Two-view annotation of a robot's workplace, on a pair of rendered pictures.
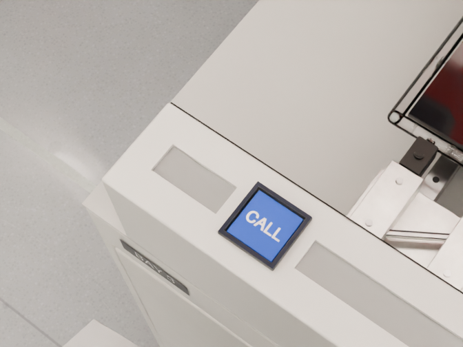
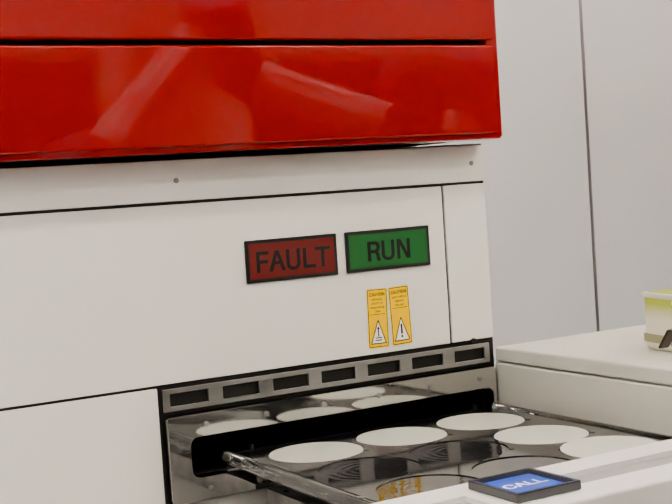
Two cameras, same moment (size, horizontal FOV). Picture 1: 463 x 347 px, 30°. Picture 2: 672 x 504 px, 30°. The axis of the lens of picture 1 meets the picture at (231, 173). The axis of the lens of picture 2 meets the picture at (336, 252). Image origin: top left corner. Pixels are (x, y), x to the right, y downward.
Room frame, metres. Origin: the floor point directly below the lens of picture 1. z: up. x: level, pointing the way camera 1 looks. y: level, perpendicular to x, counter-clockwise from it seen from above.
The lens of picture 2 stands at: (0.12, 0.84, 1.18)
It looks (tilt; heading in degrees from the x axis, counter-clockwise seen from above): 3 degrees down; 287
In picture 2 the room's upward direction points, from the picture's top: 4 degrees counter-clockwise
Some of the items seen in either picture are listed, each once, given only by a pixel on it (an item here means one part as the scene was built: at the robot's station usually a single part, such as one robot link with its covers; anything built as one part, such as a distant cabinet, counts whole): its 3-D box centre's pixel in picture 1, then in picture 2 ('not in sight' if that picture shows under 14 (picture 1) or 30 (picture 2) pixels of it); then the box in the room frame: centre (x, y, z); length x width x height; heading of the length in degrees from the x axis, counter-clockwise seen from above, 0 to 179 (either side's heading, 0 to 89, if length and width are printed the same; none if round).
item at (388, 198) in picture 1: (382, 207); not in sight; (0.29, -0.13, 0.89); 0.08 x 0.03 x 0.03; 137
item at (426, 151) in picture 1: (417, 158); not in sight; (0.33, -0.17, 0.90); 0.04 x 0.02 x 0.03; 137
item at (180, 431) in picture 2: not in sight; (343, 430); (0.55, -0.55, 0.89); 0.44 x 0.02 x 0.10; 47
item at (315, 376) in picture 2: not in sight; (337, 374); (0.55, -0.55, 0.96); 0.44 x 0.01 x 0.02; 47
